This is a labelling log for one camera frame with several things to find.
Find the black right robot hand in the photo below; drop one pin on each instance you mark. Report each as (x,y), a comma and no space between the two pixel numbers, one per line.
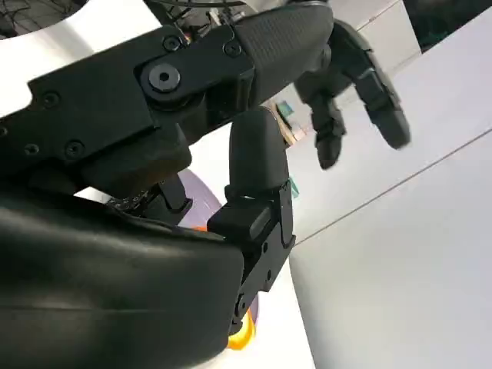
(96,276)

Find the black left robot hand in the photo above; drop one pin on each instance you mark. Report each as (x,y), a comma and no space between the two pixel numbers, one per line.
(365,77)

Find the lilac plate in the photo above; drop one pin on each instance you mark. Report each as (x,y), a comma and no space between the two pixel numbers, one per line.
(200,196)

